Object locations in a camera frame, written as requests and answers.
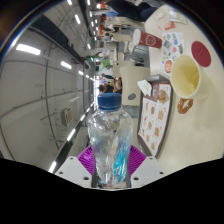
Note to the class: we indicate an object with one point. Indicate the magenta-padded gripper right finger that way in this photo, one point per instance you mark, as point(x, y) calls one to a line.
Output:
point(146, 168)

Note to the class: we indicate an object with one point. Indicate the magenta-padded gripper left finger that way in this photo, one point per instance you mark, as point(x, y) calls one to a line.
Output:
point(75, 170)

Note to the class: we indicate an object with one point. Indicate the clear blue-capped water bottle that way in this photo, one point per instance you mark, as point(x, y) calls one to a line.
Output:
point(110, 133)

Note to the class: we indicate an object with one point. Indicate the brown food tray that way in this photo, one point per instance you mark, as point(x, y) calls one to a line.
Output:
point(156, 116)

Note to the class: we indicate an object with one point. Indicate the ceiling air conditioner unit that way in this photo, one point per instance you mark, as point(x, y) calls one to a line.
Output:
point(66, 116)

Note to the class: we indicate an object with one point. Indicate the crumpled white napkin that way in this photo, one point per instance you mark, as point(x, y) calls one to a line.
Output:
point(145, 87)

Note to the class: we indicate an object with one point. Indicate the cream chair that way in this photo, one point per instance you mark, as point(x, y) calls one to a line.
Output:
point(133, 80)

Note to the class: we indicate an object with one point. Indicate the red paper cup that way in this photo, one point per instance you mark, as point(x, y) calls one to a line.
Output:
point(148, 39)

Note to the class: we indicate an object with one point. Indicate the ceiling lights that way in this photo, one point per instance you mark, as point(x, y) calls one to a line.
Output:
point(28, 49)

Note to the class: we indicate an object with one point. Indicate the far cream chairs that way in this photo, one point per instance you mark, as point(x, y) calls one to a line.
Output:
point(121, 37)

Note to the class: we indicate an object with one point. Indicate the red sauce packet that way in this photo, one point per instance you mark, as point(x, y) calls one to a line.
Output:
point(169, 25)

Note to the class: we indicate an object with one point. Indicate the white wrapped wipe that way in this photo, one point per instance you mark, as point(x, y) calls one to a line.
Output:
point(160, 15)

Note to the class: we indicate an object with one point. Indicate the clear plastic packet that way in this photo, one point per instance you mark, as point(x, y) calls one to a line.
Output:
point(177, 16)

